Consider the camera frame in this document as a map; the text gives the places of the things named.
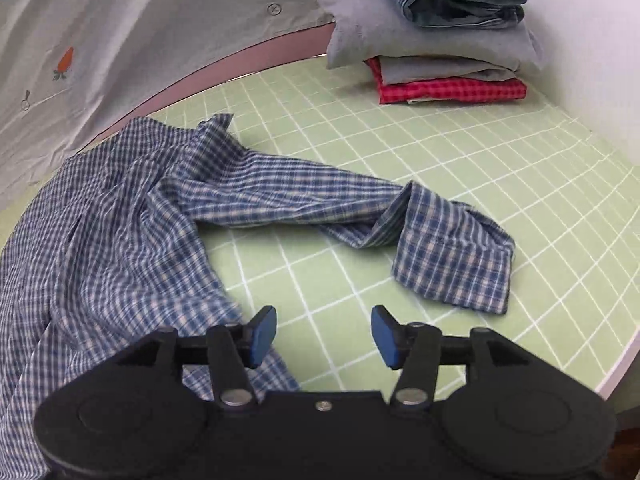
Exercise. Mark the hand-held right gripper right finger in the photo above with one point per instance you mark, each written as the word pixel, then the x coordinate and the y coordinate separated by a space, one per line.
pixel 385 338

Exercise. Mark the folded grey garment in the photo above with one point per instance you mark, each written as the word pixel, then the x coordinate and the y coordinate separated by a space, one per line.
pixel 440 67

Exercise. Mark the grey printed bed sheet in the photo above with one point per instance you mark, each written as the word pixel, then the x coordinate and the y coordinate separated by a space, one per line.
pixel 150 20

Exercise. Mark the folded red plaid garment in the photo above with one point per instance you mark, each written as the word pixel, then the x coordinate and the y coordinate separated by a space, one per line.
pixel 450 91

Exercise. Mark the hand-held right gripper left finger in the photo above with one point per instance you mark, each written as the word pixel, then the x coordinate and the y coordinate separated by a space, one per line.
pixel 263 334

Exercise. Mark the folded light blue shirt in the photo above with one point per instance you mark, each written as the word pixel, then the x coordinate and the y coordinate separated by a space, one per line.
pixel 390 30

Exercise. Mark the green grid cutting mat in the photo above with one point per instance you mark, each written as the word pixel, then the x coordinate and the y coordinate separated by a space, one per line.
pixel 400 150

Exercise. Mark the blue plaid shirt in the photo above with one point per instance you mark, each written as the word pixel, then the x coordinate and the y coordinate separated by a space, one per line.
pixel 125 220

